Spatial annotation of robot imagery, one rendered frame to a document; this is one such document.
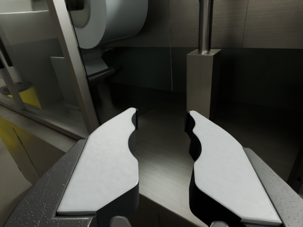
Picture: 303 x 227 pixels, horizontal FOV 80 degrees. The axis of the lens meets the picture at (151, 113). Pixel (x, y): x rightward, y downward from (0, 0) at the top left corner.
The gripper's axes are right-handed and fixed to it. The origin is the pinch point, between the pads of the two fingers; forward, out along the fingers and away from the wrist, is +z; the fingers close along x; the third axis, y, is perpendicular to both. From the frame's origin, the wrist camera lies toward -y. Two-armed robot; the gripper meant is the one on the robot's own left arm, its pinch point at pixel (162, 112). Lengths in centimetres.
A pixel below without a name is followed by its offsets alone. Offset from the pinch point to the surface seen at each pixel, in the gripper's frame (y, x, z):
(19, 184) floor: 142, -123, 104
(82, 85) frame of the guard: 13.0, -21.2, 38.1
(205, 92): 17, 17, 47
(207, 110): 24, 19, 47
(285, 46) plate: 2, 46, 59
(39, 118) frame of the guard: 38, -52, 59
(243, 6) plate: -10, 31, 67
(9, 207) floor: 141, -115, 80
